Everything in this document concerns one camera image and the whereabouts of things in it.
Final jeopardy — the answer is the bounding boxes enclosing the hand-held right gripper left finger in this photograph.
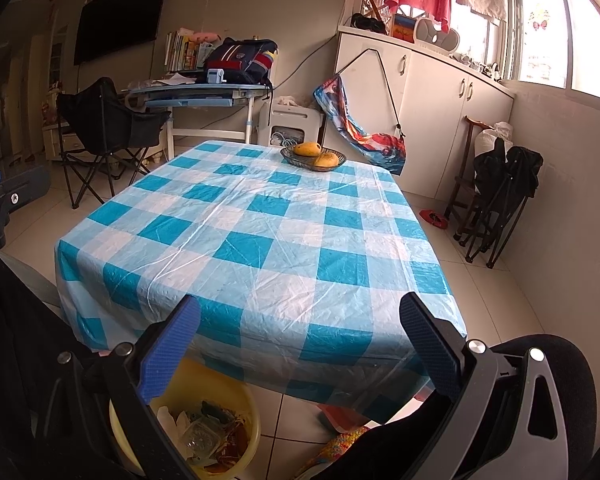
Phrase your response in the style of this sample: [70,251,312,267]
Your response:
[32,295,202,480]

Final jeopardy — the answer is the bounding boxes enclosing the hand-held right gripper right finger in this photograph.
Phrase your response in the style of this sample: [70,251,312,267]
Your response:
[399,292,581,480]

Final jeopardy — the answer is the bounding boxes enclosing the clear bottle with white cap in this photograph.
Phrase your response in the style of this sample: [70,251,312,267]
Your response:
[180,419,224,456]

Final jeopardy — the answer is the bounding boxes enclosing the yellow plastic waste bin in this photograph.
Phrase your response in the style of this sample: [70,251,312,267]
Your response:
[109,357,262,479]

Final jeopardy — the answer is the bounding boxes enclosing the white low cabinet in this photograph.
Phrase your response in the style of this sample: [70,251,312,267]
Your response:
[42,127,89,161]

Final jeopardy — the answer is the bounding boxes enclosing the pale grey chair seat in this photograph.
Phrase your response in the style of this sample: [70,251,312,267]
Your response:
[0,250,62,312]

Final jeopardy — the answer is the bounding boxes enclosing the black folding camp chair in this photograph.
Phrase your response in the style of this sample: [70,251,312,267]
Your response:
[56,77,172,210]

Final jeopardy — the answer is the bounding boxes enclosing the red slipper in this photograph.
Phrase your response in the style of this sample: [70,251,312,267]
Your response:
[419,208,449,229]

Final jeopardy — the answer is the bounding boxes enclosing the floral slipper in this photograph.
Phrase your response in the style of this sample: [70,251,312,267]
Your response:
[300,425,372,480]

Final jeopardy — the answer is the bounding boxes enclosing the blue checkered tablecloth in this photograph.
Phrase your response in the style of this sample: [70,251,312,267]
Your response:
[55,140,469,424]

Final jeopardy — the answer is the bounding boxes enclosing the folded black chairs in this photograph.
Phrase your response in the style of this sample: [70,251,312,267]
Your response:
[452,137,544,269]

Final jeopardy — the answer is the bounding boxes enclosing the blue study desk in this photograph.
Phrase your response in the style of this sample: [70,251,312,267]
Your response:
[127,82,274,159]

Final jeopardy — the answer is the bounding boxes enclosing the brown wooden chair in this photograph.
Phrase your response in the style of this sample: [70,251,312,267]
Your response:
[445,116,497,222]

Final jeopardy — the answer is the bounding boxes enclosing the black flat television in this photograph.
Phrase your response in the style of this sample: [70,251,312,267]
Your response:
[74,0,174,66]

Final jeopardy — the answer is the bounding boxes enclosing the row of books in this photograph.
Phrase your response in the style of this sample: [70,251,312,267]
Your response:
[165,27,216,74]

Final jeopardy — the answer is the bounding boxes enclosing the colourful printed bag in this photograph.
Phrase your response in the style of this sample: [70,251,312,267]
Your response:
[313,74,408,177]

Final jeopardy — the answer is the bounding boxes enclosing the white stuffed sack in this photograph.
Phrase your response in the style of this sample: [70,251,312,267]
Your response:
[475,121,515,161]

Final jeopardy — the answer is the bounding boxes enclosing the dark glass fruit bowl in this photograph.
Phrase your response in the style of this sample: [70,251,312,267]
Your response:
[280,146,348,173]

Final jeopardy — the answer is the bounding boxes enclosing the navy and red backpack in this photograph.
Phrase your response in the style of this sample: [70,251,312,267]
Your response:
[202,38,280,86]

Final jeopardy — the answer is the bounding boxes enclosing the white plastic stool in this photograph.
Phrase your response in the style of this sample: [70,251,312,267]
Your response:
[260,102,326,149]

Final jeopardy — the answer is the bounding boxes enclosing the white butterfly shaped stand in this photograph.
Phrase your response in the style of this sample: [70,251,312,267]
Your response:
[412,17,461,54]

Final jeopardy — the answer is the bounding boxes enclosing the colourful picture board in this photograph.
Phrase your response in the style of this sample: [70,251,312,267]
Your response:
[390,14,416,44]

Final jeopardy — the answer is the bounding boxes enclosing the black bag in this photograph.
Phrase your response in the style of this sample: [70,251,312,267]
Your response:
[350,12,386,36]

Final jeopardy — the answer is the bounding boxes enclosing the white wall cabinets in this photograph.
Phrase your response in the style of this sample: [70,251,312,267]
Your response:
[336,27,516,201]

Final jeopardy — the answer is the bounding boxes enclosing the black bag strap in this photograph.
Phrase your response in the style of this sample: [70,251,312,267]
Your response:
[347,49,407,141]

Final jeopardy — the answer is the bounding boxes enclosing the window with white frame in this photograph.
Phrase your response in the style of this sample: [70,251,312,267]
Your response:
[500,0,600,107]

